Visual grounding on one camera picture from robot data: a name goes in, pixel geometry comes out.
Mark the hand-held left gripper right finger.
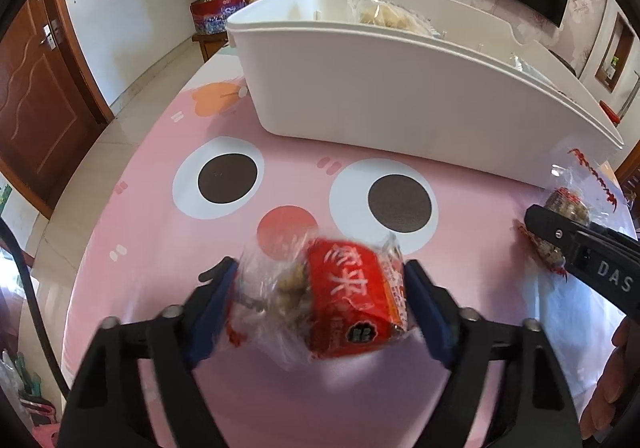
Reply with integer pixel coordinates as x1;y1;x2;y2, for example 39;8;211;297
402;258;583;448

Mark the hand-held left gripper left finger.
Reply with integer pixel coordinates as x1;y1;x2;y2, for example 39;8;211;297
57;255;241;448

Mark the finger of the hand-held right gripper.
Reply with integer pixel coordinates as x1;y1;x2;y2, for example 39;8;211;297
524;204;596;261

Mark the nut snack clear red-edged wrapper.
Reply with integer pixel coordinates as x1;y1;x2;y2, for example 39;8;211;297
517;148;633;284

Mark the red label snack packet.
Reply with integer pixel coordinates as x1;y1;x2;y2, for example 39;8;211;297
227;234;416;371

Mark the white plastic storage bin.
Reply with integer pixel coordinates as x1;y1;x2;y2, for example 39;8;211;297
225;0;626;190

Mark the person's right hand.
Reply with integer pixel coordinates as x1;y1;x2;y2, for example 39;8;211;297
580;315;640;441

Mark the brown wooden door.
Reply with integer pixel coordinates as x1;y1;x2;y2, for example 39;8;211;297
0;0;116;219

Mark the wooden television cabinet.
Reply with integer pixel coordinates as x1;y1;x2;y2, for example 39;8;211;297
192;30;233;63

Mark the pale puffed cake clear bag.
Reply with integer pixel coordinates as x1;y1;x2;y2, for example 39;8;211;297
347;0;436;38

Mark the red tin box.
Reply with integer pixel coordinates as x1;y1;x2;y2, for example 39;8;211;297
190;0;246;38

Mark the thick black cable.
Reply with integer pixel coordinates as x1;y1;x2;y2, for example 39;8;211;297
0;215;68;399

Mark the wooden framed wall niche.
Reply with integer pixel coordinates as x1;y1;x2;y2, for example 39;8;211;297
595;10;636;91

